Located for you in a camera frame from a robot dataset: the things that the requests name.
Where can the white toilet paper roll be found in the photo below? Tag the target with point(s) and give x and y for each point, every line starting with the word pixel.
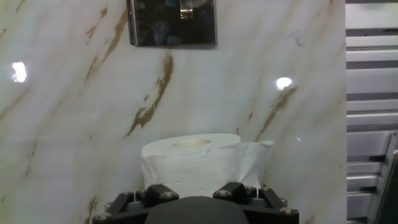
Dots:
pixel 192 168

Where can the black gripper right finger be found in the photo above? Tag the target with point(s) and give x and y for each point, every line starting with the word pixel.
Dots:
pixel 233 189

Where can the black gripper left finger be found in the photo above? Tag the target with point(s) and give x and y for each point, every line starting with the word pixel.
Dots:
pixel 155 193

